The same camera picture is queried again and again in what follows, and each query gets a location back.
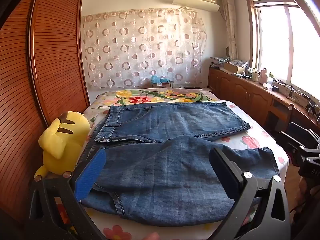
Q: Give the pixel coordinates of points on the strawberry print bed sheet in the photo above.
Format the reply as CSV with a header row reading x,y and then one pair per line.
x,y
252,140

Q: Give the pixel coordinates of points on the sheer circle-pattern curtain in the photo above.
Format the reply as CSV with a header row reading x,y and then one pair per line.
x,y
140,50

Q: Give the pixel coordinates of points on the wooden framed window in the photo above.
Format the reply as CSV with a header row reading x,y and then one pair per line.
x,y
275,42

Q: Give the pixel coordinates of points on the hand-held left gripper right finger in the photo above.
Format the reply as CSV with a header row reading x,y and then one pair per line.
x,y
225,172

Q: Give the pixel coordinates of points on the yellow plush toy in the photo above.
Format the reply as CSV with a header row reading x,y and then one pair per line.
x,y
62,142

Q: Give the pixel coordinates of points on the long wooden cabinet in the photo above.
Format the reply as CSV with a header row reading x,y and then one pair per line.
x,y
240,90

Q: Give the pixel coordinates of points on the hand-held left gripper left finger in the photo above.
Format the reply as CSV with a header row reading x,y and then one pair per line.
x,y
90,175

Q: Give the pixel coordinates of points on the blue plastic bag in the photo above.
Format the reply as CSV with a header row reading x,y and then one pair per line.
x,y
158,79

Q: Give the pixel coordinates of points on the blue floral patterned box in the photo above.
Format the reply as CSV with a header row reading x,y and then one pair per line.
x,y
240,63

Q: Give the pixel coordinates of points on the brown slatted wooden wardrobe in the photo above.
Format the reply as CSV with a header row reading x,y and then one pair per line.
x,y
50,55

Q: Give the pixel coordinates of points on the open cardboard box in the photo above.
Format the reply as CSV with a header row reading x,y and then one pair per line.
x,y
232,68

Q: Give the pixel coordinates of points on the floral blanket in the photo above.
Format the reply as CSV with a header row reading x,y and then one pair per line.
x,y
150,96

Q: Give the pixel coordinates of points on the white air deflector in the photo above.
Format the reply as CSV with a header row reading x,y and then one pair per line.
x,y
195,3

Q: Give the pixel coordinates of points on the blue denim pants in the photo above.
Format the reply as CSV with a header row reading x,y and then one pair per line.
x,y
162,167

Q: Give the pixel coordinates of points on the white patterned window curtain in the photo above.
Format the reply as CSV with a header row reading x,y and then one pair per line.
x,y
230,25

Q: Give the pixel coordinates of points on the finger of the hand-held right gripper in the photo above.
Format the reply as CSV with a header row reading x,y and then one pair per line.
x,y
292,143
305,131

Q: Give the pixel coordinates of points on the small cardboard box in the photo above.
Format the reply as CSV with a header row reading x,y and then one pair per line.
x,y
162,85

